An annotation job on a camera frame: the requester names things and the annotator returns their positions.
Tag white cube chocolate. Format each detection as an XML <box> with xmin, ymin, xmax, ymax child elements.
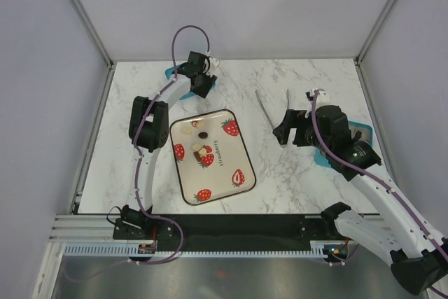
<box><xmin>181</xmin><ymin>128</ymin><xmax>193</xmax><ymax>135</ymax></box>
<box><xmin>192</xmin><ymin>144</ymin><xmax>202</xmax><ymax>152</ymax></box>

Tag aluminium frame post right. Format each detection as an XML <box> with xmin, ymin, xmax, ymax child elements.
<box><xmin>353</xmin><ymin>0</ymin><xmax>398</xmax><ymax>67</ymax></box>

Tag dark round cup chocolate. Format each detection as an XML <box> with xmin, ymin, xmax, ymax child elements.
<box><xmin>198</xmin><ymin>132</ymin><xmax>208</xmax><ymax>139</ymax></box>

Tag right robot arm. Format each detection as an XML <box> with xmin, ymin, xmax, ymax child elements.
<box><xmin>273</xmin><ymin>105</ymin><xmax>447</xmax><ymax>295</ymax></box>

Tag aluminium frame post left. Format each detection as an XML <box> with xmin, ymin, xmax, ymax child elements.
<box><xmin>48</xmin><ymin>0</ymin><xmax>116</xmax><ymax>69</ymax></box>

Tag metal tongs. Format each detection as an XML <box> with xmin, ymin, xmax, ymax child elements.
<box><xmin>255</xmin><ymin>88</ymin><xmax>291</xmax><ymax>131</ymax></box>

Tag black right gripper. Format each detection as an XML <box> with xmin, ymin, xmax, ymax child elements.
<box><xmin>272</xmin><ymin>109</ymin><xmax>332</xmax><ymax>153</ymax></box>

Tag white cable duct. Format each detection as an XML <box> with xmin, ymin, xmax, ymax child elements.
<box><xmin>62</xmin><ymin>241</ymin><xmax>351</xmax><ymax>258</ymax></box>

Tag teal chocolate box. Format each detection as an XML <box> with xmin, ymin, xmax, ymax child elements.
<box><xmin>314</xmin><ymin>120</ymin><xmax>373</xmax><ymax>168</ymax></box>

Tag teal box lid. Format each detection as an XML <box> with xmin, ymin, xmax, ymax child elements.
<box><xmin>164</xmin><ymin>65</ymin><xmax>217</xmax><ymax>100</ymax></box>

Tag brown square chocolate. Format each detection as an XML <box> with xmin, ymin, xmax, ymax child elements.
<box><xmin>193</xmin><ymin>152</ymin><xmax>201</xmax><ymax>162</ymax></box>

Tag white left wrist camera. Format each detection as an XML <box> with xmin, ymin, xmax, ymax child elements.
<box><xmin>204</xmin><ymin>57</ymin><xmax>221</xmax><ymax>76</ymax></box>

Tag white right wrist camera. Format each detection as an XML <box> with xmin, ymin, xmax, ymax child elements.
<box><xmin>306</xmin><ymin>88</ymin><xmax>331</xmax><ymax>108</ymax></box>

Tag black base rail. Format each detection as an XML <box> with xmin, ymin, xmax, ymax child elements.
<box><xmin>145</xmin><ymin>214</ymin><xmax>345</xmax><ymax>253</ymax></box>

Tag aluminium frame post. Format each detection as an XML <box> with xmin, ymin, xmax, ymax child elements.
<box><xmin>353</xmin><ymin>0</ymin><xmax>398</xmax><ymax>67</ymax></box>
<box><xmin>48</xmin><ymin>0</ymin><xmax>116</xmax><ymax>69</ymax></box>

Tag aluminium front rail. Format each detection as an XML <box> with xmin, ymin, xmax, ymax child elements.
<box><xmin>48</xmin><ymin>214</ymin><xmax>116</xmax><ymax>242</ymax></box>

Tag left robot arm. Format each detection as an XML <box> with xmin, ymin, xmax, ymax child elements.
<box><xmin>113</xmin><ymin>52</ymin><xmax>220</xmax><ymax>240</ymax></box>

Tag strawberry print serving tray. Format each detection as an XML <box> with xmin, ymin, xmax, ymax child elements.
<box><xmin>169</xmin><ymin>109</ymin><xmax>256</xmax><ymax>206</ymax></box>

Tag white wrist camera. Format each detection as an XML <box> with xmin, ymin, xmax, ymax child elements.
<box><xmin>306</xmin><ymin>88</ymin><xmax>331</xmax><ymax>108</ymax></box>
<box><xmin>204</xmin><ymin>57</ymin><xmax>221</xmax><ymax>76</ymax></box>

